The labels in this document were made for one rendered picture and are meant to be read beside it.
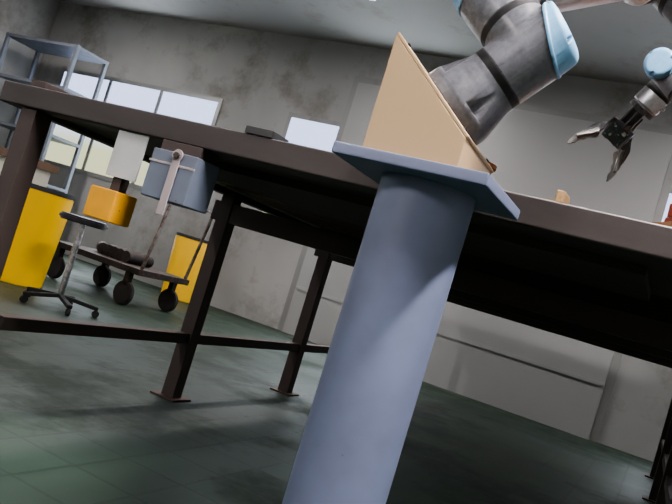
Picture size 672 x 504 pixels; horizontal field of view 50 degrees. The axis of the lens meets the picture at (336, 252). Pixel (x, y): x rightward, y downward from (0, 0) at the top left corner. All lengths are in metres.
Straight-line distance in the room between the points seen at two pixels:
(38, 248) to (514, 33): 4.29
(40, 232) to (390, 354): 4.18
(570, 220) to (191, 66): 7.53
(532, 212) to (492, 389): 5.19
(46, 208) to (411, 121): 4.14
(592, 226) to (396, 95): 0.45
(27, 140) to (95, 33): 7.71
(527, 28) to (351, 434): 0.72
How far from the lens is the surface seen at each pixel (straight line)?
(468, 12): 1.36
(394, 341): 1.19
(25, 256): 5.21
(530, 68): 1.27
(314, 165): 1.62
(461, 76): 1.26
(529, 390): 6.53
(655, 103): 2.08
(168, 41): 9.07
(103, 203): 1.90
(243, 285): 7.64
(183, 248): 7.29
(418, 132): 1.21
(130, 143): 1.93
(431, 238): 1.20
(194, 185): 1.77
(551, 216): 1.45
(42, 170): 7.12
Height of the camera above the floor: 0.65
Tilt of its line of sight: 2 degrees up
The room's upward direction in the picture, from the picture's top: 17 degrees clockwise
